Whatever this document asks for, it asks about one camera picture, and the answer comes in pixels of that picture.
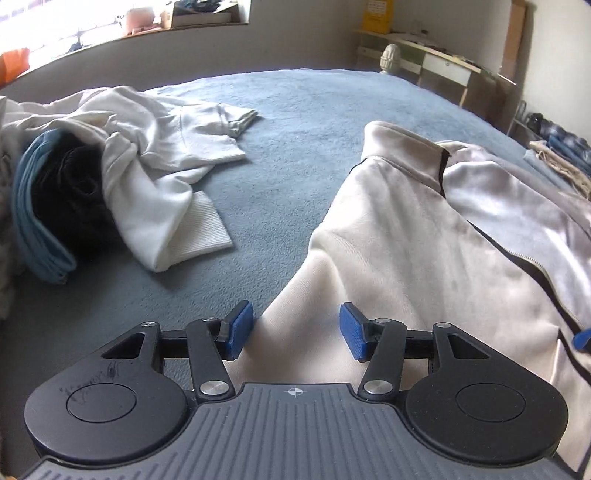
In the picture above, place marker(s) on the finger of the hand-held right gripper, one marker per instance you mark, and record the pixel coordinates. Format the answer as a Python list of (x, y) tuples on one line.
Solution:
[(582, 339)]

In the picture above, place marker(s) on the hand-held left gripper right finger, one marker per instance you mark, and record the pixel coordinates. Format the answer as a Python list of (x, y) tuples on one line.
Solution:
[(353, 331)]

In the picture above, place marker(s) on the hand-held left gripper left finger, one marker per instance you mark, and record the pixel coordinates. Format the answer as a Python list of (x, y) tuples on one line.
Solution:
[(240, 328)]

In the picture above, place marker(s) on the beige zip jacket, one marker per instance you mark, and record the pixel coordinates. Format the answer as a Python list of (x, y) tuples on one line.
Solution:
[(415, 230)]

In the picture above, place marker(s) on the dark clothes bundle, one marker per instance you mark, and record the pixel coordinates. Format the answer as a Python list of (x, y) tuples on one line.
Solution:
[(198, 5)]

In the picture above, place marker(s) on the white sweatshirt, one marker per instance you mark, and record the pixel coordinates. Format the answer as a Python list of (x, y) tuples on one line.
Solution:
[(152, 184)]

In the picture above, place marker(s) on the cream knit garment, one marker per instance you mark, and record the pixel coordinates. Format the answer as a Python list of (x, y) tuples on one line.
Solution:
[(563, 166)]

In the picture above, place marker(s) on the pale blue folded cloth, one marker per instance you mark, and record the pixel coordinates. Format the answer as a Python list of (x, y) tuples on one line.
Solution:
[(542, 168)]

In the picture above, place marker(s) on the grey-blue bed blanket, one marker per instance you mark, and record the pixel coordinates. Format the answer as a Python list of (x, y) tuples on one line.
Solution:
[(286, 138)]

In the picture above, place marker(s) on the blue plaid shirt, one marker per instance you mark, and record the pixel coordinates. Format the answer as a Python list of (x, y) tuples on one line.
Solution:
[(570, 141)]

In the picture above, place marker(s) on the black garment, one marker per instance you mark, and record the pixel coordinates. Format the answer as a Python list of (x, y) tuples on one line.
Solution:
[(74, 194)]

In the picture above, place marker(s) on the white metal rack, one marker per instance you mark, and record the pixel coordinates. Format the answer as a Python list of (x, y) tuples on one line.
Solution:
[(521, 115)]

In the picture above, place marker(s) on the wooden desk with drawers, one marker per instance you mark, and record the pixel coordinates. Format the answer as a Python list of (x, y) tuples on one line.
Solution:
[(443, 69)]

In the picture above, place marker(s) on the wooden window sill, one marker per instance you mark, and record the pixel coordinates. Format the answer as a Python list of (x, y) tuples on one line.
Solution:
[(138, 39)]

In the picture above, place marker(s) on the cardboard box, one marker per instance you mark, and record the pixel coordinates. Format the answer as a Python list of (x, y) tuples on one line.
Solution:
[(203, 18)]

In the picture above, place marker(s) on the yellow box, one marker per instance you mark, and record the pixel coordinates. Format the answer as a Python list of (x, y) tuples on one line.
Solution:
[(378, 16)]

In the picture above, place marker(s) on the pink and white pot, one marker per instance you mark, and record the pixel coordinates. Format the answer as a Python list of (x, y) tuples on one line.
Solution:
[(138, 21)]

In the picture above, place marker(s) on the orange bag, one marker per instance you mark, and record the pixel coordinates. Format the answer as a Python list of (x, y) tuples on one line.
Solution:
[(14, 67)]

